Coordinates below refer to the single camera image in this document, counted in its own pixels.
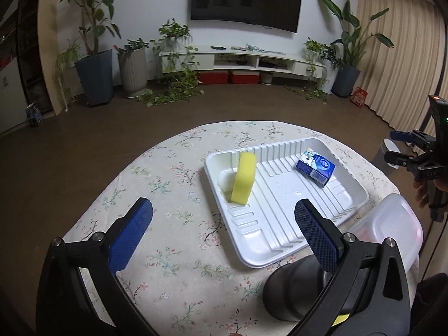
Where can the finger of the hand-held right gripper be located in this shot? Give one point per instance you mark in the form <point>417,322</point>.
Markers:
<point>397,157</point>
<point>406,135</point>

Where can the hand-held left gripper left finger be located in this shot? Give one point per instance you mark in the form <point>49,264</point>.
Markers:
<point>131,231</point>

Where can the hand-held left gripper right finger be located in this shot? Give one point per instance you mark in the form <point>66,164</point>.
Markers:
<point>315,234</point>

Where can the white foam tray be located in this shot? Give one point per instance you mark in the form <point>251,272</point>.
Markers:
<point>280,213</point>

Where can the blue tissue pack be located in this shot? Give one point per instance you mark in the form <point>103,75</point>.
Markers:
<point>316,168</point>

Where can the yellow rectangular sponge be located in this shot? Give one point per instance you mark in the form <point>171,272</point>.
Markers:
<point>243,178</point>

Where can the person's right hand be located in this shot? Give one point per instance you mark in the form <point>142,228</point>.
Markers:
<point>421,194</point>

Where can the floral tablecloth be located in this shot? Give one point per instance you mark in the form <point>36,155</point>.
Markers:
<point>168,189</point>

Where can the translucent plastic container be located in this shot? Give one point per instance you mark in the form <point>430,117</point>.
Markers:
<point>388,224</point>

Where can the beige curtain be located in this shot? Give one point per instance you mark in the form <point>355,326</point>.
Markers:
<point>399,59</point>

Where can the dark blue tapered planter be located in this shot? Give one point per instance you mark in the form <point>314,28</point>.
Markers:
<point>345,80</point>

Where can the trailing plant with white planter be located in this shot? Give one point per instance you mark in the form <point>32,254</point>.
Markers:
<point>327,77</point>

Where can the large broad-leaf plant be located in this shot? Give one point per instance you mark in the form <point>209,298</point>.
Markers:
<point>350,38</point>

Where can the person's dark clothing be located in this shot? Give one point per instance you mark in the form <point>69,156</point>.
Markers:
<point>432,308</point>

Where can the small white pot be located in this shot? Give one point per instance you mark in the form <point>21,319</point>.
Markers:
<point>266,78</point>

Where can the blue printed box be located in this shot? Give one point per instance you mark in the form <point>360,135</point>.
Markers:
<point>34,114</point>

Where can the grey ribbed planter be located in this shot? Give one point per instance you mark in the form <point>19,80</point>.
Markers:
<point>133,73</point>

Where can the dark blue square planter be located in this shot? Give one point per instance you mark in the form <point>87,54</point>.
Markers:
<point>94,77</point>

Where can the trailing pothos plant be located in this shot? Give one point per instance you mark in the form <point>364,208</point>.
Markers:
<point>178,77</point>

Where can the teal small item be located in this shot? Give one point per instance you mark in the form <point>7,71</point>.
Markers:
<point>252,46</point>

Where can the thin spindly plant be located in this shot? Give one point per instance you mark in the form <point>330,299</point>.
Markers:
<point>68,56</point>

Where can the small leafy plant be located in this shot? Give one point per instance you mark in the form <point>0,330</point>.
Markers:
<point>134,44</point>

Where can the white television stand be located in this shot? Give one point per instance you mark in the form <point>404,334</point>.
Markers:
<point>210,59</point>

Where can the dark shelving unit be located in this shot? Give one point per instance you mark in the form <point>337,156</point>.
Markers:
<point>35,59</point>

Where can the black remote control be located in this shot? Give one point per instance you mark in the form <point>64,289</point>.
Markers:
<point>217,47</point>

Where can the tall leafy plant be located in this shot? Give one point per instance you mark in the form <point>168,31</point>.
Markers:
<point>92,10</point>

